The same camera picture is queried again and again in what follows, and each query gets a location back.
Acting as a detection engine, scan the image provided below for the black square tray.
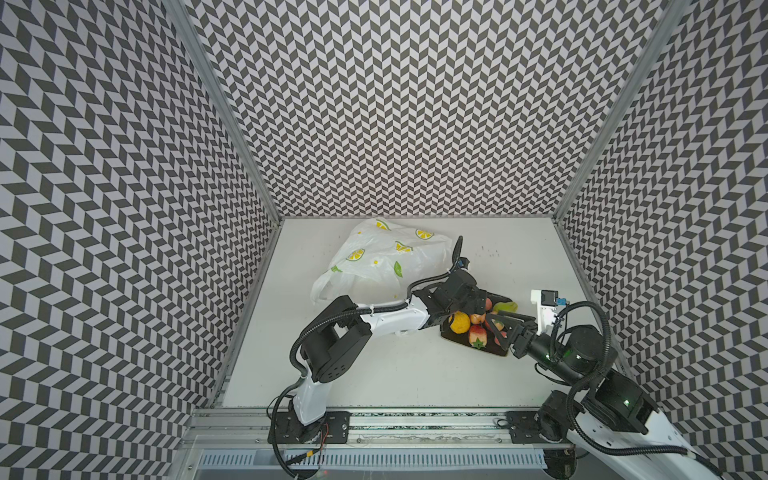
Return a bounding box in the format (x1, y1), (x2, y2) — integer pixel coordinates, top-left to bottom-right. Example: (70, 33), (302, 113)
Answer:
(440, 295), (518, 357)

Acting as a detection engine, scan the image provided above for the white plastic bag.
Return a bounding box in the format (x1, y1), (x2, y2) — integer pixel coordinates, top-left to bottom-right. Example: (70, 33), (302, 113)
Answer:
(310, 218), (455, 304)

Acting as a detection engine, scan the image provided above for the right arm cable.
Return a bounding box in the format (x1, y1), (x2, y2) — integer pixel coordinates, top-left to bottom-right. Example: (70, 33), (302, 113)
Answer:
(533, 299), (691, 457)

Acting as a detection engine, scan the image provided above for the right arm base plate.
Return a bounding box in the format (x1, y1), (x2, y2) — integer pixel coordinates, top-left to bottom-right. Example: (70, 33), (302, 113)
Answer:
(495, 409), (582, 445)

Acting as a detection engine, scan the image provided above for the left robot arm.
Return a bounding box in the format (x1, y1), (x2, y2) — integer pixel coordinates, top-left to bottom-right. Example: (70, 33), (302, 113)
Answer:
(286, 268), (488, 426)

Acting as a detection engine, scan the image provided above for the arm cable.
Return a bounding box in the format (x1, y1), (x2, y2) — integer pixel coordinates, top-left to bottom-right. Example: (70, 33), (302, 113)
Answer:
(266, 235), (466, 478)
(533, 299), (691, 457)

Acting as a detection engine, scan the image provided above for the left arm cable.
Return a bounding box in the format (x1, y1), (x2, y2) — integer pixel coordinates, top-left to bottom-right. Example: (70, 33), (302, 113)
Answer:
(266, 235), (466, 478)

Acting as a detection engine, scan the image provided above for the red fake strawberry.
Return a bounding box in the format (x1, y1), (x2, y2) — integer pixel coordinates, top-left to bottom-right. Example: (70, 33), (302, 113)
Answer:
(468, 325), (488, 350)

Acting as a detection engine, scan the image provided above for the aluminium front rail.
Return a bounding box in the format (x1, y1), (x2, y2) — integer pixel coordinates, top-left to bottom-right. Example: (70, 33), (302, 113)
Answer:
(179, 407), (568, 449)

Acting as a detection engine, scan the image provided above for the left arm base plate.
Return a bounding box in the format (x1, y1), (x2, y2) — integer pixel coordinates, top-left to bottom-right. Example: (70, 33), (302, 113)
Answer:
(268, 411), (351, 445)

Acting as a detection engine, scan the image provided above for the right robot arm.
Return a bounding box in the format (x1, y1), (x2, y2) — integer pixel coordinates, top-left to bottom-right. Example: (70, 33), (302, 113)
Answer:
(487, 301), (722, 479)

